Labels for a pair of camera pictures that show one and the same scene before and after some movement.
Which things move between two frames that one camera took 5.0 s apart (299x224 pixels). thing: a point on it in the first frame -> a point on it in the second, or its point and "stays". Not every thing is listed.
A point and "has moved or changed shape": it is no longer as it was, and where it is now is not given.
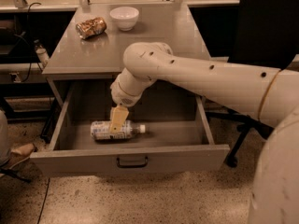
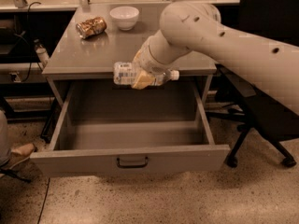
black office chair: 267,35 stays
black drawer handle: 131,165 stays
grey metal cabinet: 101,56 stays
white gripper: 122,96 -> 146,61
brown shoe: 21,154 stays
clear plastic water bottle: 101,130 has moved or changed shape
